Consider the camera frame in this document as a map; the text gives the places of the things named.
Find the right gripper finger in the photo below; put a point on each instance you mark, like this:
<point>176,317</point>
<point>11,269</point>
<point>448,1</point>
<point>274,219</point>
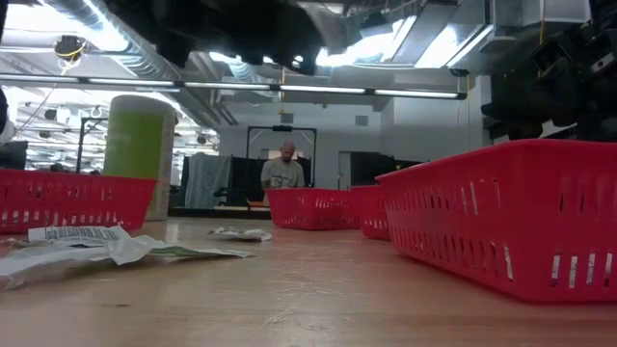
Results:
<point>530,98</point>
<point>525,132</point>

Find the red plastic basket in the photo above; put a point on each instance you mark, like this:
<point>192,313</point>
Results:
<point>72,193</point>
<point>371,212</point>
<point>482,217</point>
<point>308,207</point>

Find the white packet blue black print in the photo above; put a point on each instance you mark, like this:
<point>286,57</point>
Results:
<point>246,234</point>

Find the plain white long packet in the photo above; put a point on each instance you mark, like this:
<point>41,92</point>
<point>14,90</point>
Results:
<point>48,262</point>

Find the LED light bar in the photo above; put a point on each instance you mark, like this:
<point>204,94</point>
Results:
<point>231,86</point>

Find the ceiling light panel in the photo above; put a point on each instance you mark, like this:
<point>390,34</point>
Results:
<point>332,58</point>

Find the person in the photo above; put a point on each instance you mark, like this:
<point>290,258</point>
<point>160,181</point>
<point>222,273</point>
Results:
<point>282,176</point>

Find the black curtain panel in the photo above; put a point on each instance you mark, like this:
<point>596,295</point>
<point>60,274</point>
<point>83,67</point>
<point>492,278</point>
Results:
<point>243,178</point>

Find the black cabinet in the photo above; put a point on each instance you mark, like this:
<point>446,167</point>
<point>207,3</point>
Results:
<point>371,166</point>

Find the grey cloth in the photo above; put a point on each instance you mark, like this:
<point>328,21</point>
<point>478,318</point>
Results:
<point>207,180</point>

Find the white green wipes canister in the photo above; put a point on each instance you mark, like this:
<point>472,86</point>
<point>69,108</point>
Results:
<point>137,144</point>

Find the black monitor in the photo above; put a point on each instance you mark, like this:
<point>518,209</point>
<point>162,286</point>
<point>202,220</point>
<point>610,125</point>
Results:
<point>13,156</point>

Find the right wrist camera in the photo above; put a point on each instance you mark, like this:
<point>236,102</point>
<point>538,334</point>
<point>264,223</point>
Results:
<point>552,55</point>

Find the black background rig frame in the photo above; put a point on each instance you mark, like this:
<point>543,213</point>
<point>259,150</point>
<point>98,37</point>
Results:
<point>282,128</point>

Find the black overhead camera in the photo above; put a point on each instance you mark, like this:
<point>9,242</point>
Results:
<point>70,47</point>

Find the black rack frame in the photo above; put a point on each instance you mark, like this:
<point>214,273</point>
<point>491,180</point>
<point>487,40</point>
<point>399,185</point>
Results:
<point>79,144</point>

